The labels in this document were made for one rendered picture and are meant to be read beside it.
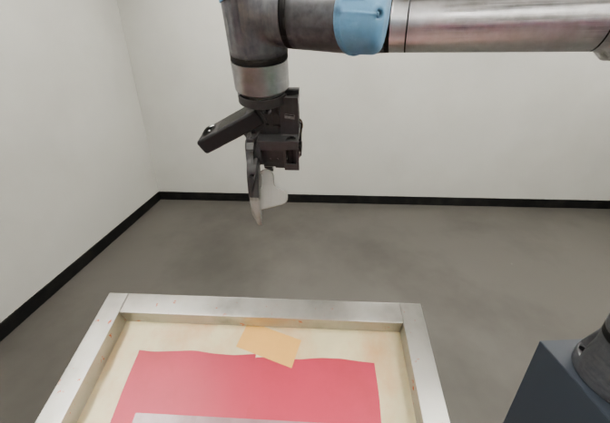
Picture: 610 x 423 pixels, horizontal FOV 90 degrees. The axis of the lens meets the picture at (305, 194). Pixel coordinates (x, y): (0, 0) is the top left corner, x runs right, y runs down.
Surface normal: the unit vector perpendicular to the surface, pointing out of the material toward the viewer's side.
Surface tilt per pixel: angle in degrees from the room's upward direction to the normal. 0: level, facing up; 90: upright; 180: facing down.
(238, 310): 18
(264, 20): 111
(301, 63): 90
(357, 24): 107
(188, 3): 90
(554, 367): 90
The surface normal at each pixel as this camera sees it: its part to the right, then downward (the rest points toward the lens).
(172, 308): -0.02, -0.74
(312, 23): -0.32, 0.65
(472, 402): 0.00, -0.91
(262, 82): 0.15, 0.65
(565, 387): -1.00, 0.02
